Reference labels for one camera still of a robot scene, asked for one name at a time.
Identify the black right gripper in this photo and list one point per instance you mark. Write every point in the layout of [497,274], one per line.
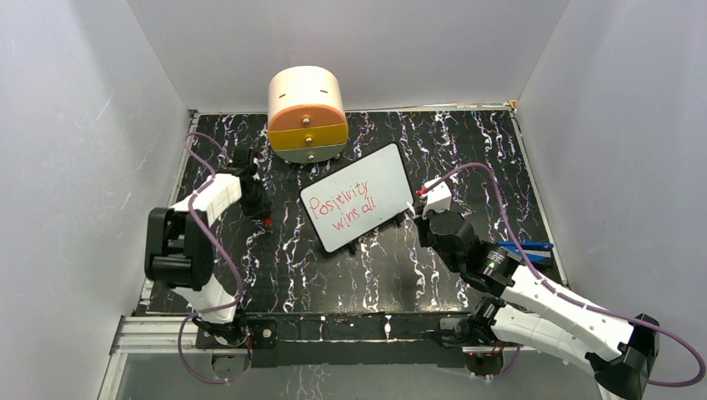
[422,225]

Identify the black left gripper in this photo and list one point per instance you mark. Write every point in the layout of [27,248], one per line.
[261,211]

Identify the white whiteboard marker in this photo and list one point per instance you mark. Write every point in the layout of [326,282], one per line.
[412,210]

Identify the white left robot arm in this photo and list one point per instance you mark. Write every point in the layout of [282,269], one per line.
[181,248]

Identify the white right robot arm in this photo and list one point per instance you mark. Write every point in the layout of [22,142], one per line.
[531,310]

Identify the black framed whiteboard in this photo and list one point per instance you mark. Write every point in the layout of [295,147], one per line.
[359,197]

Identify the blue whiteboard eraser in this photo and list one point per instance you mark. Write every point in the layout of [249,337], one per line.
[539,253]

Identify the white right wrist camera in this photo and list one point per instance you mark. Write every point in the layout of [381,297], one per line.
[435,196]

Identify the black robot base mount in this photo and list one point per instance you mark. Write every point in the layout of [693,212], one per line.
[445,340]

